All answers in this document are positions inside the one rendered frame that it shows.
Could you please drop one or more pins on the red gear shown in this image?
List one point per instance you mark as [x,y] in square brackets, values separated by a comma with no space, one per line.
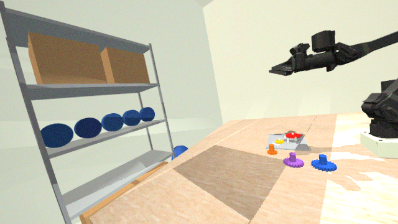
[292,135]

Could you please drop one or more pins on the orange gear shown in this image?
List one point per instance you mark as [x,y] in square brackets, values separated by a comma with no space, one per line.
[271,150]

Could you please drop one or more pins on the purple gear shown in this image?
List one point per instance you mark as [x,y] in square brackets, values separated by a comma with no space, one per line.
[292,161]

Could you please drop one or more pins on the blue gear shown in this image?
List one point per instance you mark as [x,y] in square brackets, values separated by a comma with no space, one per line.
[323,164]

